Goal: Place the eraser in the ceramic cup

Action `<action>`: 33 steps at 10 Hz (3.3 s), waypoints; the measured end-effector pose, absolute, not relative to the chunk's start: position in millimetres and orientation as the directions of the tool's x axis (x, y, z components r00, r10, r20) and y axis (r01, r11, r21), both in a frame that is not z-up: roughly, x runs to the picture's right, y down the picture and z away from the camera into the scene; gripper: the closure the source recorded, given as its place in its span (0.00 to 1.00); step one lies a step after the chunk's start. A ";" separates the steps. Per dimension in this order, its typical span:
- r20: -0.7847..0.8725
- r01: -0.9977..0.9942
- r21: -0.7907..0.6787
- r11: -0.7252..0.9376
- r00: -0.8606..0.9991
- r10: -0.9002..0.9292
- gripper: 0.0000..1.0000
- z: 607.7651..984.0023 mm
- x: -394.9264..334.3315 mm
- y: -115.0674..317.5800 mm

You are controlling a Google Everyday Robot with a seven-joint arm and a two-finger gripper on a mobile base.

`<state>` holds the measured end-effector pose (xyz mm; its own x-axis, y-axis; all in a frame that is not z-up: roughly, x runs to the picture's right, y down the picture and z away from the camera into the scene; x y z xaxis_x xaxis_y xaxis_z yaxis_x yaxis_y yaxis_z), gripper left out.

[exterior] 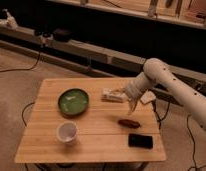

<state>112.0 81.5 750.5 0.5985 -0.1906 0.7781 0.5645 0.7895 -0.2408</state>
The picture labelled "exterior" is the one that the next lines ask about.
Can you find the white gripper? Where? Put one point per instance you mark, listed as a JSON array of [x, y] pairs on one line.
[[133, 93]]

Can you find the black eraser block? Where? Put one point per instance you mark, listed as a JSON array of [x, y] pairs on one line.
[[137, 140]]

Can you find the black power adapter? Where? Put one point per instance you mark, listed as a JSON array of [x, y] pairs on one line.
[[62, 35]]

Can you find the white crumpled cloth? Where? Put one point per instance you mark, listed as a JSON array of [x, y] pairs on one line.
[[9, 21]]

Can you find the white ceramic cup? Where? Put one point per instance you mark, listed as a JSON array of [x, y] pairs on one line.
[[67, 133]]

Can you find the small white pad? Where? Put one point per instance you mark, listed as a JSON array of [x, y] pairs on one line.
[[147, 97]]

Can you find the green bowl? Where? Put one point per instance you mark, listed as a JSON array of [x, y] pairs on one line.
[[73, 102]]

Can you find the brown oblong snack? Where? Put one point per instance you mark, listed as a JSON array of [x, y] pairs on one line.
[[129, 123]]

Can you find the white rectangular box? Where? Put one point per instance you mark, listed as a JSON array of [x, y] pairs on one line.
[[107, 95]]

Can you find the wooden table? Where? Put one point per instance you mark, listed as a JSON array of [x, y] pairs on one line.
[[99, 137]]

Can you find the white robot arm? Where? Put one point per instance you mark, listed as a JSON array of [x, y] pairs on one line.
[[156, 72]]

